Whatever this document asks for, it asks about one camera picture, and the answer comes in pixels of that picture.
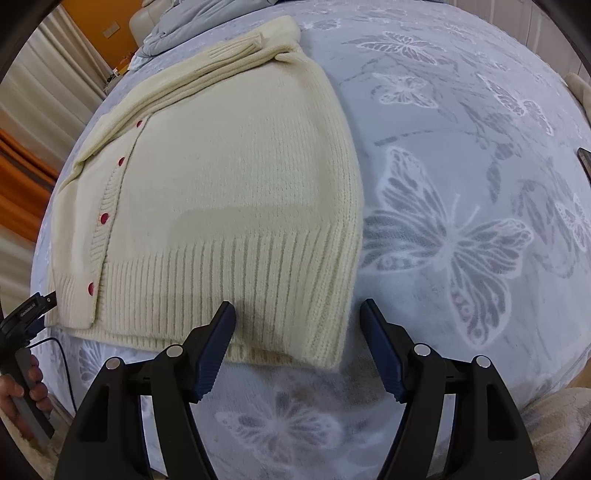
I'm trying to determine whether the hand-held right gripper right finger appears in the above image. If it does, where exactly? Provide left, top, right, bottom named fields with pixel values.
left=359, top=298, right=541, bottom=480

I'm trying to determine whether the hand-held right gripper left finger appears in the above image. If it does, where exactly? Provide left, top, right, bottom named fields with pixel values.
left=54, top=301, right=238, bottom=480

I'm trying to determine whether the cream knit cardigan sweater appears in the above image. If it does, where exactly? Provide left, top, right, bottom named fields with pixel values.
left=48, top=15, right=363, bottom=370

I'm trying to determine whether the person's left hand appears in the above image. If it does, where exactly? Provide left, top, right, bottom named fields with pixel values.
left=0, top=364, right=54, bottom=430

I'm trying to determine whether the beige curtain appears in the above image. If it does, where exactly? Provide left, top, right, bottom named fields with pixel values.
left=7, top=7, right=108, bottom=155
left=0, top=226, right=44, bottom=305

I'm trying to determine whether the orange curtain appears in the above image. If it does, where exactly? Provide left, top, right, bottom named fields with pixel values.
left=0, top=128, right=60, bottom=243

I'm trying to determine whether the grey butterfly print blanket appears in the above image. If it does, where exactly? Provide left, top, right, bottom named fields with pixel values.
left=32, top=0, right=589, bottom=480

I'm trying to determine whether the bedside nightstand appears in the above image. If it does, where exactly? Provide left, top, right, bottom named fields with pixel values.
left=105, top=54, right=139, bottom=89

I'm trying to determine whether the grey duvet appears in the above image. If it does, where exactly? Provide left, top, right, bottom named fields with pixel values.
left=139, top=0, right=282, bottom=58

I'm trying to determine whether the beige padded headboard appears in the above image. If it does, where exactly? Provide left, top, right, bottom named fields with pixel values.
left=129, top=0, right=160, bottom=47

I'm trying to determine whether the cream fuzzy cloth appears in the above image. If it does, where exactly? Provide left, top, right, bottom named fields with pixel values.
left=566, top=72, right=591, bottom=112

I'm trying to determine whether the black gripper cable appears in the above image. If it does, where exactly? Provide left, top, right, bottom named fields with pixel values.
left=30, top=338, right=78, bottom=414

